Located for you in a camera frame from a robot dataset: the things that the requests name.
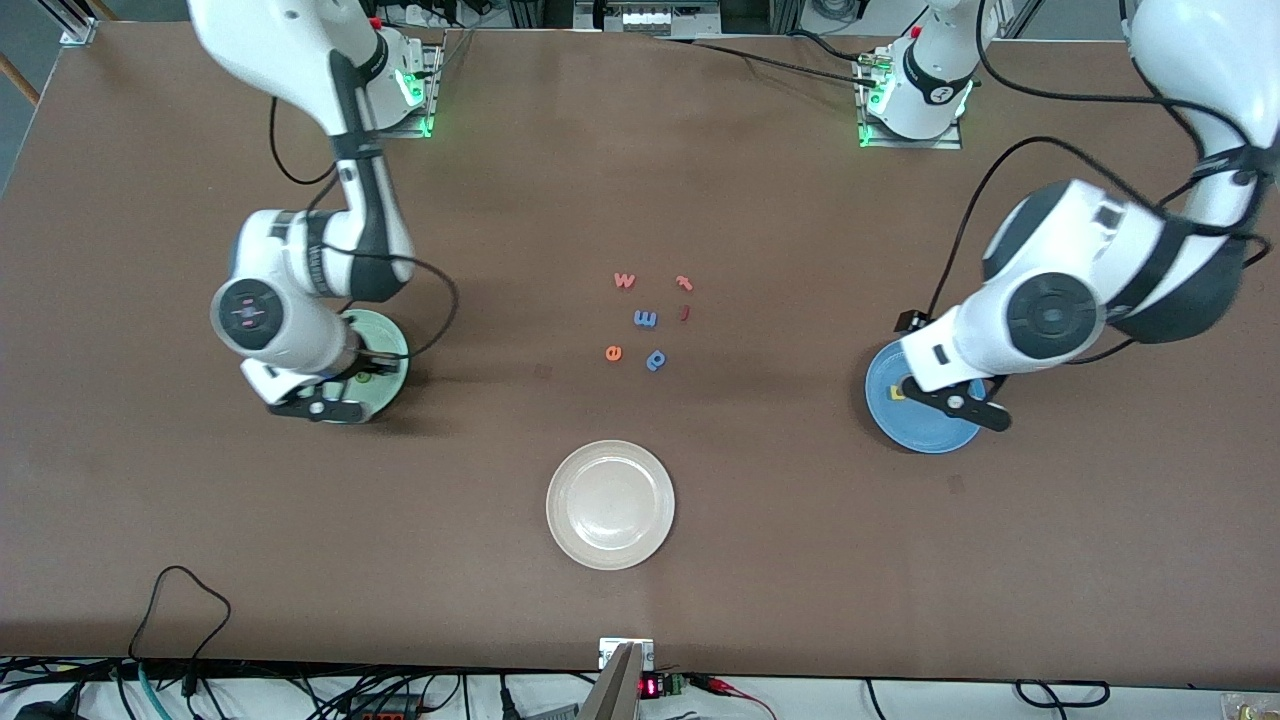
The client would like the grey power strip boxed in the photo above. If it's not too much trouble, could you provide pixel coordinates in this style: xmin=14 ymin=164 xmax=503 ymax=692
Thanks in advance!
xmin=573 ymin=0 xmax=673 ymax=37

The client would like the black looped cable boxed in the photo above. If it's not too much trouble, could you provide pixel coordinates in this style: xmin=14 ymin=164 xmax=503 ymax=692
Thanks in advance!
xmin=128 ymin=565 xmax=233 ymax=666

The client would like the red clip lead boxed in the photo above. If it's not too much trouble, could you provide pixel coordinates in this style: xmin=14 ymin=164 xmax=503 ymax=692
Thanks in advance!
xmin=690 ymin=675 xmax=779 ymax=720

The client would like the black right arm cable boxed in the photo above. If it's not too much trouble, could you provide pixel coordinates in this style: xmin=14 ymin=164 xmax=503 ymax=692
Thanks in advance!
xmin=268 ymin=95 xmax=461 ymax=363

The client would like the cream white plate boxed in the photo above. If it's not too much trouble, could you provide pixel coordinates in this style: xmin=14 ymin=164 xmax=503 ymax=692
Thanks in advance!
xmin=546 ymin=440 xmax=676 ymax=572

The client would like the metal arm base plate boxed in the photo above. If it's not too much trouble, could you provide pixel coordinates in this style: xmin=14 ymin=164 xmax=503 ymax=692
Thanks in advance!
xmin=383 ymin=28 xmax=446 ymax=139
xmin=853 ymin=45 xmax=966 ymax=151

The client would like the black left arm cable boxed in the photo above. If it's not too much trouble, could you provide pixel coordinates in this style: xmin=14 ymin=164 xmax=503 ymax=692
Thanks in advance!
xmin=893 ymin=0 xmax=1280 ymax=366

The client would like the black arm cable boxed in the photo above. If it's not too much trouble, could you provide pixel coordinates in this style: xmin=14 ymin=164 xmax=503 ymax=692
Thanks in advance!
xmin=893 ymin=0 xmax=1280 ymax=366
xmin=268 ymin=95 xmax=461 ymax=363

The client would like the green plate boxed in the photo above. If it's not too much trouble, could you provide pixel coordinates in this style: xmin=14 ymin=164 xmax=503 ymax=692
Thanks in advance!
xmin=330 ymin=308 xmax=411 ymax=425

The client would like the black coiled cable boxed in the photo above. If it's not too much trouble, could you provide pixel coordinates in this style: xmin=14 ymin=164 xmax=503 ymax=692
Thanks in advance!
xmin=1015 ymin=678 xmax=1111 ymax=709

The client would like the brown wooden stick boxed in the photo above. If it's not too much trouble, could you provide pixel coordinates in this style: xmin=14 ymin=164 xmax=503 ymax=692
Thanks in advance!
xmin=0 ymin=50 xmax=41 ymax=109

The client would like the blue plate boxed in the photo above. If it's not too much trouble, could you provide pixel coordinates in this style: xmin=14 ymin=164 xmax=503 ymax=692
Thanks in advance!
xmin=864 ymin=338 xmax=986 ymax=456

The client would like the black cable across table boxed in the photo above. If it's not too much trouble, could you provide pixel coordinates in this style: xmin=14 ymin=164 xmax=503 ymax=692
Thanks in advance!
xmin=648 ymin=30 xmax=886 ymax=89

